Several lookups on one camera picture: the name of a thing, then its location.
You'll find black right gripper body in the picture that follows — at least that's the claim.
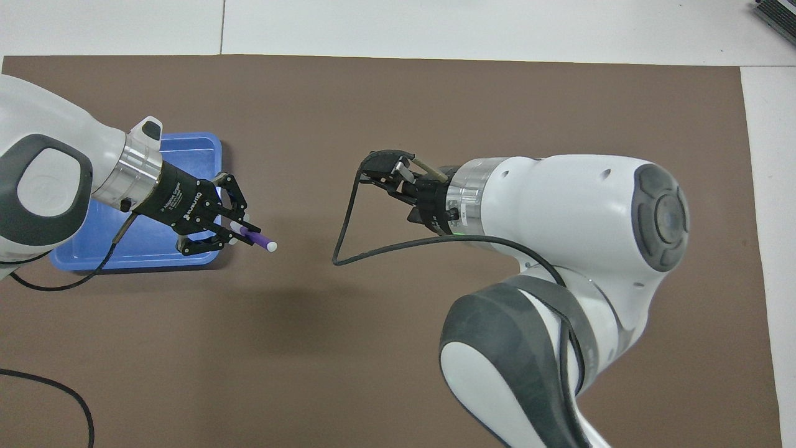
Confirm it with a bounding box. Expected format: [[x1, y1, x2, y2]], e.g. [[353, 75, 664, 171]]
[[407, 167, 461, 236]]

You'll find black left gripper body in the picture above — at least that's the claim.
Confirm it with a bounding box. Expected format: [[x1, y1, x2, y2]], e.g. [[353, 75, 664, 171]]
[[134, 163, 218, 236]]

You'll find purple marker pen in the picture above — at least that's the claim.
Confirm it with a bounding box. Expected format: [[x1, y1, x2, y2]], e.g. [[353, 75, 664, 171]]
[[230, 221, 278, 253]]

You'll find blue plastic tray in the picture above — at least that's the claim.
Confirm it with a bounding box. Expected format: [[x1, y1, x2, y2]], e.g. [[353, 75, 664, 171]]
[[50, 132, 223, 273]]

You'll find brown table mat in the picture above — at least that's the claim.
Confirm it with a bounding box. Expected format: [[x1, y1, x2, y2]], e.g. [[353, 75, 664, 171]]
[[0, 55, 784, 448]]

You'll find grey ribbed device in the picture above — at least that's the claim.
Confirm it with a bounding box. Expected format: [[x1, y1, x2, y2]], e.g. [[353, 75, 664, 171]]
[[752, 0, 796, 37]]

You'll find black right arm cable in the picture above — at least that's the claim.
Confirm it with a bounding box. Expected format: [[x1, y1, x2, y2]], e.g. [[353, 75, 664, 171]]
[[332, 149, 588, 399]]

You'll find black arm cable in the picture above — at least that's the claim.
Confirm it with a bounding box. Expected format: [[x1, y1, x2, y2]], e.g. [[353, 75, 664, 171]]
[[0, 212, 139, 448], [332, 149, 588, 399]]

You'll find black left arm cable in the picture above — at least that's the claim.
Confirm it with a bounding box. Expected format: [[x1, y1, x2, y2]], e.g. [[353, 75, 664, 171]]
[[0, 212, 139, 448]]

